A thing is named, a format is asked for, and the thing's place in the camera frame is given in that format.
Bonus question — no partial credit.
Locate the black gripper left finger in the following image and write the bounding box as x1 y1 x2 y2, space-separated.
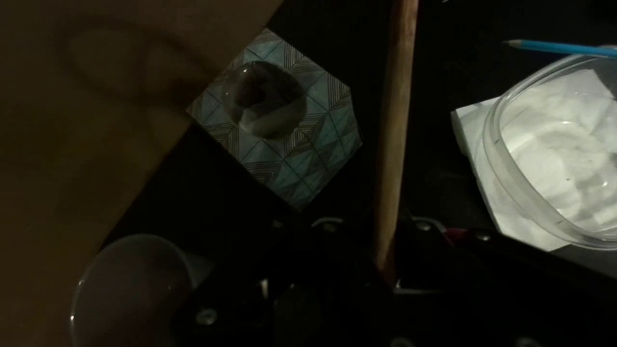
257 216 390 347

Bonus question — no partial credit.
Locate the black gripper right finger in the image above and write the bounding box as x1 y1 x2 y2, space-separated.
392 216 523 347

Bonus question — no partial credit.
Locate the wooden stick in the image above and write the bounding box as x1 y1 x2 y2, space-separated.
372 0 421 276

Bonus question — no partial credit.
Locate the white paper towel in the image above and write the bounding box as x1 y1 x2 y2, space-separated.
451 66 617 280

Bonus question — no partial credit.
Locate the clear plastic bowl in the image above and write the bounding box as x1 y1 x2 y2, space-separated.
480 55 617 251

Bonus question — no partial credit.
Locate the grey cup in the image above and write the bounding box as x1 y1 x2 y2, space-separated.
68 234 199 347

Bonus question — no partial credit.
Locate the blue pen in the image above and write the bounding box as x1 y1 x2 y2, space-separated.
502 37 617 58

